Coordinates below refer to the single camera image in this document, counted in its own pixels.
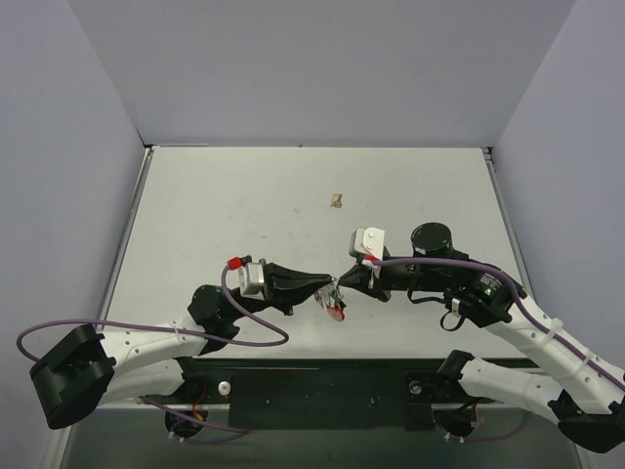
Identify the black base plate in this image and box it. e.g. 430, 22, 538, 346
149, 359, 472, 431

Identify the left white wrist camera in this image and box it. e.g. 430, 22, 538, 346
228, 256, 266, 297

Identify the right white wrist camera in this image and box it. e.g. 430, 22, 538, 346
349, 227, 386, 261

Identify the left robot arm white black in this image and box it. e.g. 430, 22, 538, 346
29, 258, 334, 430

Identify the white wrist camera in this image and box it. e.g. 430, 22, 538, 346
349, 227, 386, 261
228, 256, 266, 297

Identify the aluminium frame rail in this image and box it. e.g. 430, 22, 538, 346
58, 365, 586, 410

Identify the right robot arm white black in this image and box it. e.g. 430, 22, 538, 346
339, 222, 624, 453

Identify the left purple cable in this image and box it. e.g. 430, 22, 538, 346
15, 263, 289, 445

